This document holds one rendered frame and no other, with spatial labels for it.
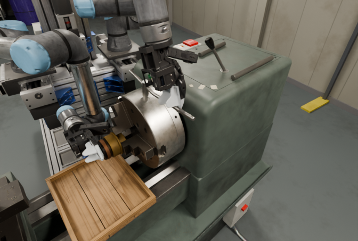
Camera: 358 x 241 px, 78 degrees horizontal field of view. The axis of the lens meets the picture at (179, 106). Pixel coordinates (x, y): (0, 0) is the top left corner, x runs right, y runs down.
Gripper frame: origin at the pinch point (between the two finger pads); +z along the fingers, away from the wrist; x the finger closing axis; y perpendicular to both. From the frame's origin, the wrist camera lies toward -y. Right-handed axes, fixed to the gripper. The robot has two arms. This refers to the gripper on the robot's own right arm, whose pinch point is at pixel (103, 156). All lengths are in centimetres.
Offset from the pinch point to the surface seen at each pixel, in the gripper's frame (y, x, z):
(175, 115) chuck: -26.0, 10.2, 8.0
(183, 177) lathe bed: -26.5, -21.9, 12.6
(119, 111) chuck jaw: -12.0, 9.2, -7.7
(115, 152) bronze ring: -4.1, -0.2, 1.0
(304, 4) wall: -300, -3, -74
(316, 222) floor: -119, -109, 59
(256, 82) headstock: -60, 15, 18
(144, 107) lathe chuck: -17.4, 14.4, 2.0
